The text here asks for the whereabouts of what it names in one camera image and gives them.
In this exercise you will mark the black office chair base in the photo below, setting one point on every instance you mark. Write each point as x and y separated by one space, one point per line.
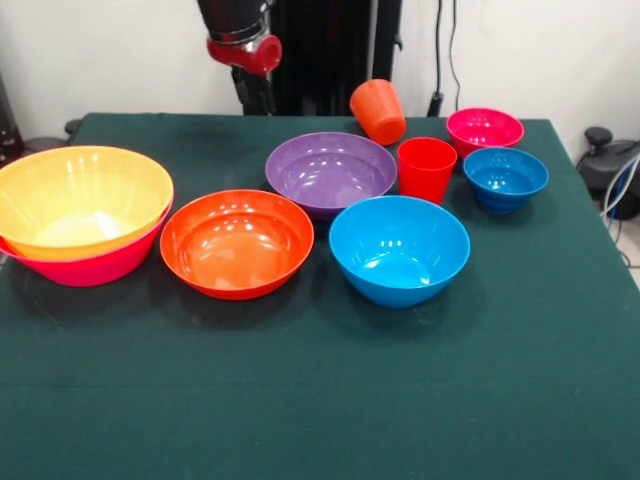
45 140
600 165

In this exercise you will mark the large pink bowl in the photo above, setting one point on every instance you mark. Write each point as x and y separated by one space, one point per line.
100 265

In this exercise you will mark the small pink bowl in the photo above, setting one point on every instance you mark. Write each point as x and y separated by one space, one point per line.
482 129

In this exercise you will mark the small dark blue bowl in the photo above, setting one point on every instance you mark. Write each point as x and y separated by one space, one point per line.
505 175

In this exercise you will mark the large orange bowl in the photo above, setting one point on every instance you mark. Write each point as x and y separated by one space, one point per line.
75 200

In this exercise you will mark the purple bowl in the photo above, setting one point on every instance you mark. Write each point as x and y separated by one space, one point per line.
330 170

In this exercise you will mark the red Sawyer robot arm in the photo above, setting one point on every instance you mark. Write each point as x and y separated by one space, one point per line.
230 17

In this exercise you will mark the dark green table cloth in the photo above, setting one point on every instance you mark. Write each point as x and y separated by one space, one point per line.
320 390

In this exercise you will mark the red cup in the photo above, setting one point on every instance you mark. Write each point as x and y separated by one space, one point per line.
425 175

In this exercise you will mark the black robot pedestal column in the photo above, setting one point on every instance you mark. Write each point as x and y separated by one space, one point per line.
325 50

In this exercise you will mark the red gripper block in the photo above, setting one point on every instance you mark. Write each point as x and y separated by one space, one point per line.
250 57

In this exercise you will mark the orange cup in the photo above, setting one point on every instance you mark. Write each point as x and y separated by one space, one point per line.
380 117

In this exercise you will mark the red-orange bowl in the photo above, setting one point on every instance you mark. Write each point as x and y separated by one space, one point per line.
235 250

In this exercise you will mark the light blue bowl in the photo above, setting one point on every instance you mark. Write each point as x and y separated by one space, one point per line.
395 260

